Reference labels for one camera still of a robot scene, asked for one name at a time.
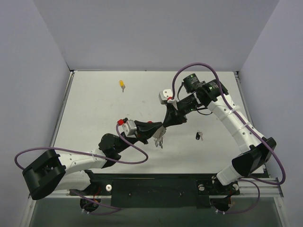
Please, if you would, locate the chain of metal keyrings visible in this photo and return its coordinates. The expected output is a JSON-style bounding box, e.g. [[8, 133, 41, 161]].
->
[[152, 126, 166, 149]]

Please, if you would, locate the dark blue tagged key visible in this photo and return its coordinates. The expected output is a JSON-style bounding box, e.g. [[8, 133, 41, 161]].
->
[[196, 131, 203, 141]]

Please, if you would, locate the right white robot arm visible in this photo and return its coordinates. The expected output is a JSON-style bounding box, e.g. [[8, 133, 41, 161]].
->
[[159, 74, 276, 193]]

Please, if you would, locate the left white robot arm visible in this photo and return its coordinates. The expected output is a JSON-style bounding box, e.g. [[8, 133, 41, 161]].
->
[[22, 119, 166, 200]]

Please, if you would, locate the yellow tagged key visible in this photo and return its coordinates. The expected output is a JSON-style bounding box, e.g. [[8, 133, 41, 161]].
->
[[119, 80, 125, 92]]

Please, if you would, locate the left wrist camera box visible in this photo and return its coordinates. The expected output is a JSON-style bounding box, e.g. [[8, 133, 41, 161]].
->
[[117, 119, 137, 138]]

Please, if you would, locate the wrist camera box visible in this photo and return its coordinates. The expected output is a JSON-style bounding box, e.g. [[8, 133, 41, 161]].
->
[[158, 89, 178, 110], [117, 119, 137, 138]]

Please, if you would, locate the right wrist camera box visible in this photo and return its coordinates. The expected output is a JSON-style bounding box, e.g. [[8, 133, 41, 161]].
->
[[158, 89, 178, 110]]

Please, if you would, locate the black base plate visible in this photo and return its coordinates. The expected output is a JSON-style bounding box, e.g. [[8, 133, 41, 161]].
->
[[80, 171, 240, 209]]

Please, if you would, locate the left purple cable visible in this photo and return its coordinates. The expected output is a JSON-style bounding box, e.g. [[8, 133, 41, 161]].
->
[[14, 120, 149, 215]]

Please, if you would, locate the purple cable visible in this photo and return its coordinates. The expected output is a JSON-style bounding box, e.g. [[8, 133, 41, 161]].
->
[[172, 62, 286, 215], [14, 120, 149, 215]]

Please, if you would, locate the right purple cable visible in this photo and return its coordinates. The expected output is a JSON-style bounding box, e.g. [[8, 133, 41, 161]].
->
[[172, 62, 286, 215]]

